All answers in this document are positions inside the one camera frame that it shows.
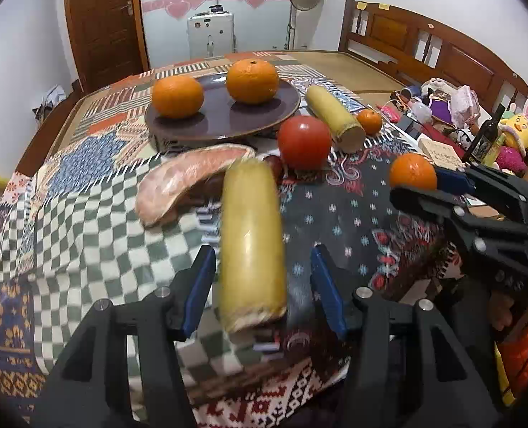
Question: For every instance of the large orange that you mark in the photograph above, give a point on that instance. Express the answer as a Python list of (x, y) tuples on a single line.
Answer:
[(252, 81), (177, 96)]

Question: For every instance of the medium orange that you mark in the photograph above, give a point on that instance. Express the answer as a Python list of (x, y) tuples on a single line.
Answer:
[(411, 171)]

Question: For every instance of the dark red date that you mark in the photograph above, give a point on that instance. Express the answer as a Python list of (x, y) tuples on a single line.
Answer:
[(273, 166), (206, 191)]

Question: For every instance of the yellow banana piece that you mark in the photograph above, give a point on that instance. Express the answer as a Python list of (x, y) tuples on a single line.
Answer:
[(333, 113), (252, 240)]

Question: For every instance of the brown wooden door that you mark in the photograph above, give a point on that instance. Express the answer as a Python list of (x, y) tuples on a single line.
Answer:
[(103, 22)]

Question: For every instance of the white box appliance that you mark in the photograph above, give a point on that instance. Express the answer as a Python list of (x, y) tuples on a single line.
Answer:
[(210, 31)]

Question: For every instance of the dark purple round plate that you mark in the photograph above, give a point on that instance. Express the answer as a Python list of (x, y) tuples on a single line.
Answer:
[(219, 118)]

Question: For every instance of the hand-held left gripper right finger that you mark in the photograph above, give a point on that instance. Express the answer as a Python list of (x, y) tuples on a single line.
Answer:
[(328, 290)]

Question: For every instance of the white plush toy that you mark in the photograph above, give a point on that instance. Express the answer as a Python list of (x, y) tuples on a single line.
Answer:
[(433, 87)]

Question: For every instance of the red tomato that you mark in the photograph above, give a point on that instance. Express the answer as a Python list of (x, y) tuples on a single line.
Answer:
[(304, 142)]

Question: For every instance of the purple cloth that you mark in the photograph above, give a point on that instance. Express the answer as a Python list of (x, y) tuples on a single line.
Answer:
[(442, 111)]

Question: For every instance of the pink quilted bag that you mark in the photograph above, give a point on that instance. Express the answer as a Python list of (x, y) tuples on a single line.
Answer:
[(462, 105)]

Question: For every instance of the patchwork printed blanket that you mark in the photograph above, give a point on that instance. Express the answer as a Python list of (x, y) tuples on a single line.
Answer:
[(89, 214)]

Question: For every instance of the small tangerine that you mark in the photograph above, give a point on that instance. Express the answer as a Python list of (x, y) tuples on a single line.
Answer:
[(369, 122)]

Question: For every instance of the pink fluffy plush toy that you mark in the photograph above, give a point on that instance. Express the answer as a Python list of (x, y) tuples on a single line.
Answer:
[(511, 158)]

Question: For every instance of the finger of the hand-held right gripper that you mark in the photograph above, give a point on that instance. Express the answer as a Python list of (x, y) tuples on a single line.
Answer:
[(424, 200), (453, 180)]

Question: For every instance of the yellow plush chick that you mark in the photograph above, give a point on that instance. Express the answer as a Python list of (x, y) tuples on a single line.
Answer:
[(520, 129)]

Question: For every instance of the dark wine bottle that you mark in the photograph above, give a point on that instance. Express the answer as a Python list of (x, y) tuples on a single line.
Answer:
[(484, 140)]

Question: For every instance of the bamboo bed mat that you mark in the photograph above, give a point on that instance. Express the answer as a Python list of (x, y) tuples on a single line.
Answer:
[(348, 69)]

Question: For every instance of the pink pomelo wedge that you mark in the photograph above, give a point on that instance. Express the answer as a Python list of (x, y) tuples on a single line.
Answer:
[(179, 178)]

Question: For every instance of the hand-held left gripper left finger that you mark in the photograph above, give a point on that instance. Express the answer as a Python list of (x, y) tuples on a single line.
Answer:
[(199, 286)]

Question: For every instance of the orange bag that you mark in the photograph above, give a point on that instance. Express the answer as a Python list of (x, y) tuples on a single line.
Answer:
[(525, 352)]

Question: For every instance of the wooden bed headboard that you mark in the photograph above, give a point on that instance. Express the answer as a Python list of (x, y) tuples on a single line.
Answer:
[(460, 60)]

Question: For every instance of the light wooden box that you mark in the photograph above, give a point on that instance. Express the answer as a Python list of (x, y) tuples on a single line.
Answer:
[(438, 151)]

